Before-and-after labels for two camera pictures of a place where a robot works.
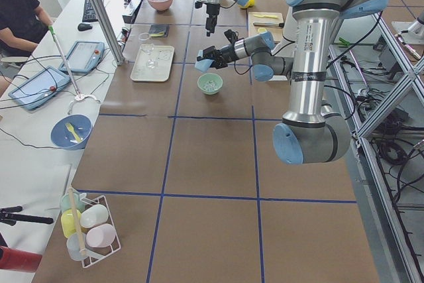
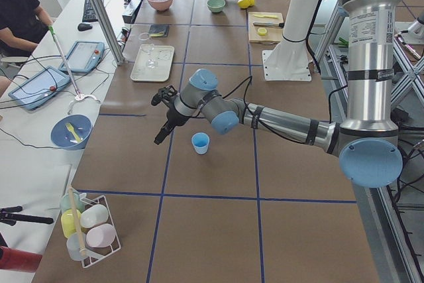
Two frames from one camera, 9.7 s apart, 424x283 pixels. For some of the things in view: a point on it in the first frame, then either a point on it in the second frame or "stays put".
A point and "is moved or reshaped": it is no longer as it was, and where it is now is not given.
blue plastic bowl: x=72 y=132 stays put
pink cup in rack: x=101 y=235 stays put
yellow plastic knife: x=266 y=16 stays put
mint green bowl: x=210 y=83 is moved or reshaped
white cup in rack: x=94 y=215 stays put
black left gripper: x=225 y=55 to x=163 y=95
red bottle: x=18 y=260 stays put
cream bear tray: x=153 y=63 stays put
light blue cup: x=203 y=65 to x=200 y=141
